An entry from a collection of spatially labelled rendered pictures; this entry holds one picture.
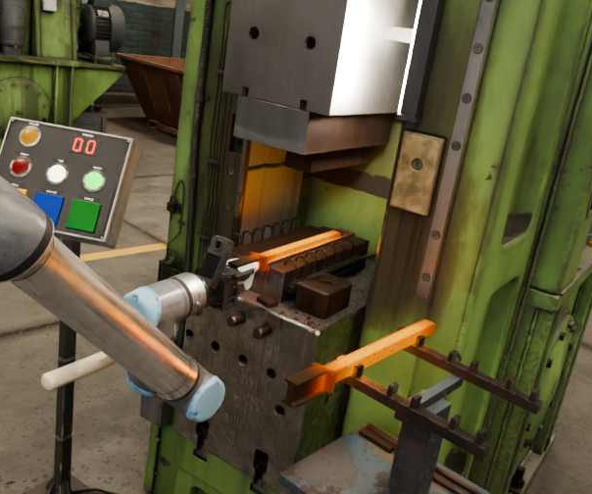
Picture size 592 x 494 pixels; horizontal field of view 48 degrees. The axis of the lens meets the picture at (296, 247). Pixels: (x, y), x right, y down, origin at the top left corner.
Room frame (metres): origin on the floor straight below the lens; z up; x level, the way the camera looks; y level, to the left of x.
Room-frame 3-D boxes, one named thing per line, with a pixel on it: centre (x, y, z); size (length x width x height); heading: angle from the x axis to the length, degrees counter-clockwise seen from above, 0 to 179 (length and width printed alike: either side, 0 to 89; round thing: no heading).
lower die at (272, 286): (1.68, -0.01, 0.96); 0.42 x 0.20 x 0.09; 149
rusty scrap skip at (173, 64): (8.47, 1.56, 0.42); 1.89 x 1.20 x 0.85; 48
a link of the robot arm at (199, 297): (1.27, 0.21, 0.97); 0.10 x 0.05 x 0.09; 58
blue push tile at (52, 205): (1.60, 0.64, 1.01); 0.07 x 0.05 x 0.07; 84
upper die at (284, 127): (1.68, -0.01, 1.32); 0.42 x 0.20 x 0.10; 149
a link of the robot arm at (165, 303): (1.20, 0.26, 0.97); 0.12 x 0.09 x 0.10; 148
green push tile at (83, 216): (1.58, 0.54, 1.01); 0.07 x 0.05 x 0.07; 84
